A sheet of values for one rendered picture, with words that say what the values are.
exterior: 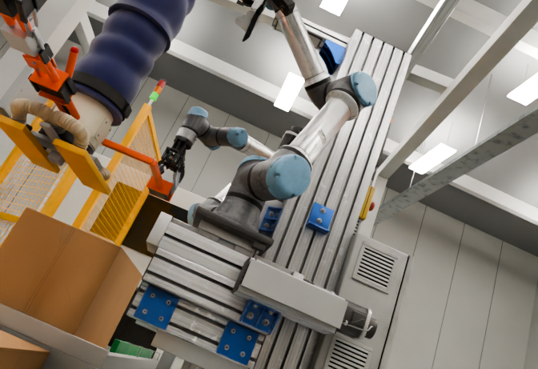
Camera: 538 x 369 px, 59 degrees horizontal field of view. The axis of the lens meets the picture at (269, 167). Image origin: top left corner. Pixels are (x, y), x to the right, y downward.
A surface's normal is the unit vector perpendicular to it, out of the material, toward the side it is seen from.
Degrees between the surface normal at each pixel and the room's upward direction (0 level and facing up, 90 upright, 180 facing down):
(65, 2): 90
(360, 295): 90
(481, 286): 90
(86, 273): 90
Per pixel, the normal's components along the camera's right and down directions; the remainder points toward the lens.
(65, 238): 0.11, -0.39
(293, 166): 0.50, -0.04
